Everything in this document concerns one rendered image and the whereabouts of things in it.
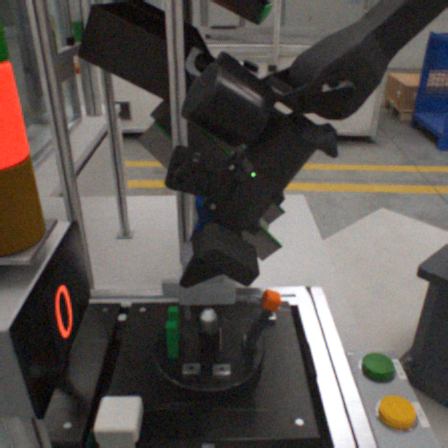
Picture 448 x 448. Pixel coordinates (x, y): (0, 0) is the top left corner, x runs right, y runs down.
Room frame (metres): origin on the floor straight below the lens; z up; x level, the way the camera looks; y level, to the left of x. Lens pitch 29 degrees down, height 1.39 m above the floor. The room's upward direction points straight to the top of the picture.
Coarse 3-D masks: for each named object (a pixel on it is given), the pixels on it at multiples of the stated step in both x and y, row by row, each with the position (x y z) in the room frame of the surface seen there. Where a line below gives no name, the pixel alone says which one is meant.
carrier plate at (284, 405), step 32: (128, 320) 0.50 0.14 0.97; (160, 320) 0.50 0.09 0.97; (288, 320) 0.50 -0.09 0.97; (128, 352) 0.44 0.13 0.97; (288, 352) 0.44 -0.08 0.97; (128, 384) 0.38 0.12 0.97; (160, 384) 0.38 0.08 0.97; (256, 384) 0.38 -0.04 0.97; (288, 384) 0.38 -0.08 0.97; (160, 416) 0.34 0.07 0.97; (192, 416) 0.34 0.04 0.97; (224, 416) 0.34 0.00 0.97; (256, 416) 0.34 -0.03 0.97; (288, 416) 0.34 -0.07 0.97
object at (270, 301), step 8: (248, 296) 0.43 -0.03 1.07; (256, 296) 0.44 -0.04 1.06; (264, 296) 0.43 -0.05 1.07; (272, 296) 0.42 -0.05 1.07; (280, 296) 0.43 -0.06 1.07; (248, 304) 0.42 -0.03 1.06; (256, 304) 0.42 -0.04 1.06; (264, 304) 0.42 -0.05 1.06; (272, 304) 0.42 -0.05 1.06; (264, 312) 0.42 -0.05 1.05; (272, 312) 0.42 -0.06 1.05; (256, 320) 0.43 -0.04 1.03; (264, 320) 0.42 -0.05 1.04; (256, 328) 0.42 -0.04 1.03; (248, 336) 0.43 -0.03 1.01; (256, 336) 0.42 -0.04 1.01
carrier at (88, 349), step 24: (96, 312) 0.52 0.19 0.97; (120, 312) 0.53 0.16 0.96; (96, 336) 0.47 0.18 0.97; (72, 360) 0.42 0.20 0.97; (96, 360) 0.42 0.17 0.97; (72, 384) 0.38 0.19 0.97; (96, 384) 0.38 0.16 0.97; (48, 408) 0.35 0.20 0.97; (72, 408) 0.35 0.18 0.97; (48, 432) 0.32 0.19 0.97; (72, 432) 0.32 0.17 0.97
